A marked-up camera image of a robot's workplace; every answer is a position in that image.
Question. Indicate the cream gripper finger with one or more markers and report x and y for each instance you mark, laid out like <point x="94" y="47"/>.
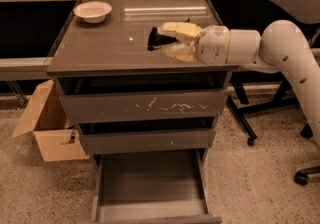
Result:
<point x="179" y="51"/>
<point x="184" y="32"/>

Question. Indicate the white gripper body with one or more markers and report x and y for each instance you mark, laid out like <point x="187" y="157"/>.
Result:
<point x="213" y="45"/>

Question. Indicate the black rxbar chocolate bar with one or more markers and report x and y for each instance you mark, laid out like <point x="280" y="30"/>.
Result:
<point x="155" y="40"/>

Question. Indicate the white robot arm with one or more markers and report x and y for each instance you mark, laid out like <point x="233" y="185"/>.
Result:
<point x="281" y="47"/>

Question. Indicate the grey top drawer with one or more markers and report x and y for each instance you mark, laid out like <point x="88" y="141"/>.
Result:
<point x="99" y="108"/>

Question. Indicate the grey drawer cabinet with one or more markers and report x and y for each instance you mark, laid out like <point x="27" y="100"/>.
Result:
<point x="125" y="31"/>

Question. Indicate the grey middle drawer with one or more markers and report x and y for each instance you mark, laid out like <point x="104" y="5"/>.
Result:
<point x="109" y="143"/>

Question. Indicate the grey open bottom drawer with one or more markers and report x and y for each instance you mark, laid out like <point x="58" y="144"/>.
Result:
<point x="165" y="187"/>

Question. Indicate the black rolling stand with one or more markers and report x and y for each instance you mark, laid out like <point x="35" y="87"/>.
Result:
<point x="283" y="48"/>

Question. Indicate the white bowl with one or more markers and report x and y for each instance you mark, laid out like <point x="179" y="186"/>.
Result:
<point x="93" y="12"/>

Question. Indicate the brown cardboard box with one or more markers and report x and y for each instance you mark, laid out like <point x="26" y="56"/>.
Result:
<point x="45" y="118"/>

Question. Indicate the black office chair base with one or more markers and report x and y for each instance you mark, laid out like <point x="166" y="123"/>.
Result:
<point x="307" y="159"/>

